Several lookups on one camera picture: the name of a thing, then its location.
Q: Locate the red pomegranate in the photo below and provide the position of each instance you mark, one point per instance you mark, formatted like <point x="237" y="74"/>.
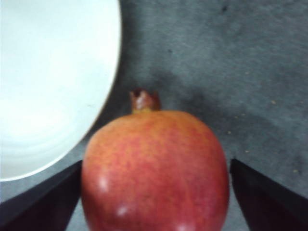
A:
<point x="153" y="170"/>

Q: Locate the white plate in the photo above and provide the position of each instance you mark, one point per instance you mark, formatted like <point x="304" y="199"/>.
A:
<point x="62" y="64"/>

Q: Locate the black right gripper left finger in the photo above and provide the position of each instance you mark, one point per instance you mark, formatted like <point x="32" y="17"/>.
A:
<point x="47" y="206"/>

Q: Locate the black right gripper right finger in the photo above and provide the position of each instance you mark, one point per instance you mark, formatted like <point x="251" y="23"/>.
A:
<point x="269" y="205"/>

